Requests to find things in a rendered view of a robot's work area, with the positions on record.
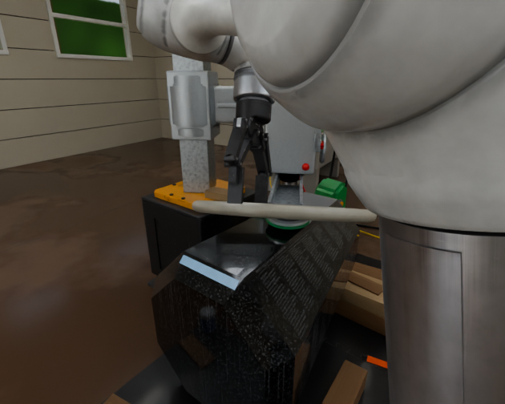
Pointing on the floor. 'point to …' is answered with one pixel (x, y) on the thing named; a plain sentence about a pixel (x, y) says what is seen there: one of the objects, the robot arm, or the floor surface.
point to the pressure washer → (332, 189)
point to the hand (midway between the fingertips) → (248, 199)
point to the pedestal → (180, 228)
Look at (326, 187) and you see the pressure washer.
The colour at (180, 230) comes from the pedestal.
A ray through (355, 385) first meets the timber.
